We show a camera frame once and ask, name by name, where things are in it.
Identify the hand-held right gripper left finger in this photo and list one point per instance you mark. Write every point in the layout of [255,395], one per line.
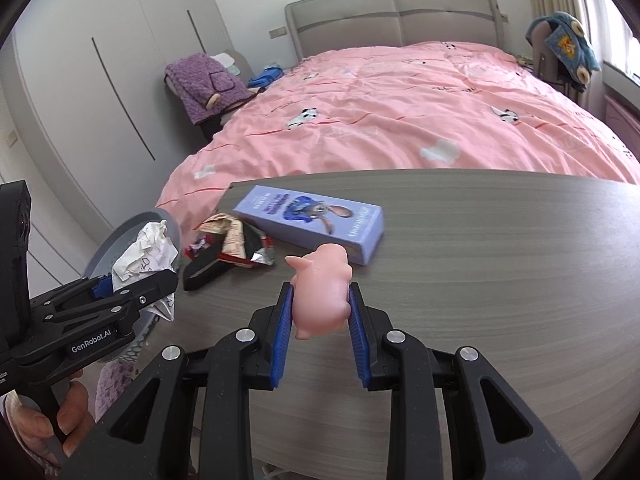
[282,335]

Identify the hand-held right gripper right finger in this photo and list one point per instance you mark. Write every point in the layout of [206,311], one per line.
[357,335]

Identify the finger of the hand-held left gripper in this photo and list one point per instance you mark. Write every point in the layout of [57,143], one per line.
[145,292]
[102,286]

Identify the blue-grey perforated plastic basket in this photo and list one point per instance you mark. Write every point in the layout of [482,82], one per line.
[107,255]

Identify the white paper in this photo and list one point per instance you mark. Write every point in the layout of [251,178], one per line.
[145,250]

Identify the pink pig toy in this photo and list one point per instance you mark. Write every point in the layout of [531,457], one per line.
[320,290]

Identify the person's left hand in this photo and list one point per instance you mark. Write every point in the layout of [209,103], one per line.
[75,410]

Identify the dark foil wrapper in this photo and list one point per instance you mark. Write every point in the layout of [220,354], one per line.
[200,272]

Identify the purple rug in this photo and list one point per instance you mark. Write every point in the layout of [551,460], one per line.
[112,385]

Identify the cream and red snack wrapper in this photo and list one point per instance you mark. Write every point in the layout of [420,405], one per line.
[235,245]

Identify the purple cartoon rabbit box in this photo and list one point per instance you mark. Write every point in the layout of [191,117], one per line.
[280,210]

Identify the white wardrobe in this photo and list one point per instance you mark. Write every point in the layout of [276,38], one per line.
[75,110]

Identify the purple fleece robe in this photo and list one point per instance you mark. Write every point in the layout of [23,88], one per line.
[200,85]

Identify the bed with pink duvet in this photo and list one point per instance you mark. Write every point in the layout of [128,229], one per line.
[400,110]

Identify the blue bag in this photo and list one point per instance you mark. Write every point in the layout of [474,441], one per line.
[265,79]

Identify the grey chair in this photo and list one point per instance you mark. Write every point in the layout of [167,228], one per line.
[240,62]

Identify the grey padded headboard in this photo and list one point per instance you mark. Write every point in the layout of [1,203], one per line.
[350,20]

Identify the brown chair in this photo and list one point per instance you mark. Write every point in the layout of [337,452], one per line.
[537,45]

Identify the window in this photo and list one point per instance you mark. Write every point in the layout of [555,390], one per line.
[625,45]

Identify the wall switch plate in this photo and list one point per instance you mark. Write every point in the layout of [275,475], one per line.
[278,31]
[11,138]

